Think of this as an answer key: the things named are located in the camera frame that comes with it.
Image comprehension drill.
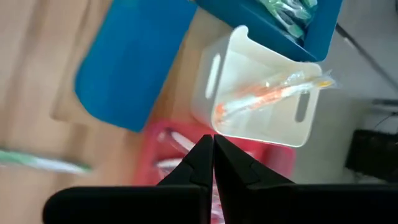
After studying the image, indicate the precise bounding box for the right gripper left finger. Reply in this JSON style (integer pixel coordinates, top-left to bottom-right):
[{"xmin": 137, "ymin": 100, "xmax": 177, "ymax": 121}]
[{"xmin": 42, "ymin": 134, "xmax": 215, "ymax": 224}]

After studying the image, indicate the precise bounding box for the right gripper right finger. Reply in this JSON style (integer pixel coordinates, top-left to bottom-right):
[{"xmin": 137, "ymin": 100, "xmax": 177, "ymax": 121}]
[{"xmin": 213, "ymin": 133, "xmax": 398, "ymax": 224}]

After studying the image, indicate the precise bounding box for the orange toothbrush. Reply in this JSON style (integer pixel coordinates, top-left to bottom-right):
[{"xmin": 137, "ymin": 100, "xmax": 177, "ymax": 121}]
[
  {"xmin": 228, "ymin": 70, "xmax": 307, "ymax": 102},
  {"xmin": 214, "ymin": 74, "xmax": 336, "ymax": 125}
]

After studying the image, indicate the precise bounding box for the green toothbrush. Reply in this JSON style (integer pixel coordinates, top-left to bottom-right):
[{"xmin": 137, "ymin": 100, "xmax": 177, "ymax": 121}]
[
  {"xmin": 259, "ymin": 0, "xmax": 305, "ymax": 40},
  {"xmin": 279, "ymin": 0, "xmax": 318, "ymax": 19},
  {"xmin": 0, "ymin": 148, "xmax": 93, "ymax": 175}
]

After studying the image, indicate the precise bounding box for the pink plastic bin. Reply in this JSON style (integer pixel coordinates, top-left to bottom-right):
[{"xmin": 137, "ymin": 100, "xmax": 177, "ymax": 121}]
[{"xmin": 133, "ymin": 119, "xmax": 296, "ymax": 224}]

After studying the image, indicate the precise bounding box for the black equipment box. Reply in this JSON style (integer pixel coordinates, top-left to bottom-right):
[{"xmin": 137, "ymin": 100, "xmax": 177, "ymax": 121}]
[{"xmin": 345, "ymin": 129, "xmax": 398, "ymax": 183}]

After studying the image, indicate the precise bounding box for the white plastic bin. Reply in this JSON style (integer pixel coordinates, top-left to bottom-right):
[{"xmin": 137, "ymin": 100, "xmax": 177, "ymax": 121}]
[{"xmin": 191, "ymin": 24, "xmax": 323, "ymax": 149}]

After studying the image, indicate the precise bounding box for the teal plastic lid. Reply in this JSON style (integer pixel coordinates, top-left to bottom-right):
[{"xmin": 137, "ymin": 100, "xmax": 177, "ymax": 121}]
[{"xmin": 74, "ymin": 0, "xmax": 198, "ymax": 133}]

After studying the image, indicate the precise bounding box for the teal plastic bin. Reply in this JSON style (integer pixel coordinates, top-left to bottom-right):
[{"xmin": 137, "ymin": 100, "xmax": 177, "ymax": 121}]
[{"xmin": 194, "ymin": 0, "xmax": 343, "ymax": 63}]

